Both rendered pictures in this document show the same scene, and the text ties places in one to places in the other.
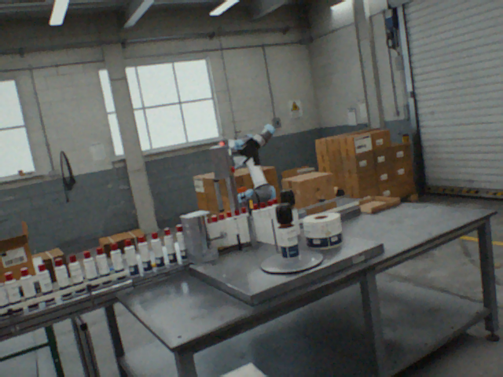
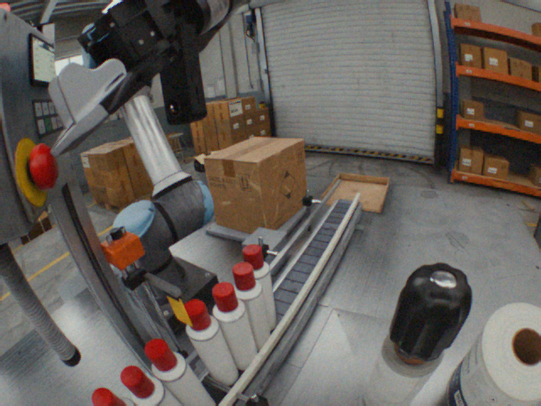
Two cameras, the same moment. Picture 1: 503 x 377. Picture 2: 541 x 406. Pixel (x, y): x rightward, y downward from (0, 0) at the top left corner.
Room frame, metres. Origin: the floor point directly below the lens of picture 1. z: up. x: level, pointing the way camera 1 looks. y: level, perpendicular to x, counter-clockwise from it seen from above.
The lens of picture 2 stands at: (2.52, 0.01, 1.35)
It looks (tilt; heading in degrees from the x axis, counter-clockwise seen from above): 25 degrees down; 332
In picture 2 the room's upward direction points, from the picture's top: 7 degrees counter-clockwise
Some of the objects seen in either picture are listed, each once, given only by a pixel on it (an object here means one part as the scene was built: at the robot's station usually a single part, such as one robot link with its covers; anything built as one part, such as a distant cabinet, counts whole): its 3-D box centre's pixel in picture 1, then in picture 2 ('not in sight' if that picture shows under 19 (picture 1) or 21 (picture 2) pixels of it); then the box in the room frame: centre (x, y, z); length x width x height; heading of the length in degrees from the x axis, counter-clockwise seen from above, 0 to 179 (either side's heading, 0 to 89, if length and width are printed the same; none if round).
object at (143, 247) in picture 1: (145, 254); not in sight; (2.43, 0.63, 0.98); 0.05 x 0.05 x 0.20
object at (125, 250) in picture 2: (247, 210); (168, 326); (2.82, 0.05, 1.05); 0.10 x 0.04 x 0.33; 30
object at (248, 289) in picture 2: (272, 216); (252, 311); (2.84, -0.10, 0.98); 0.05 x 0.05 x 0.20
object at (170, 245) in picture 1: (170, 247); not in sight; (2.50, 0.50, 0.98); 0.05 x 0.05 x 0.20
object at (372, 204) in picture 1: (372, 204); (357, 190); (3.28, -0.85, 0.85); 0.30 x 0.26 x 0.04; 120
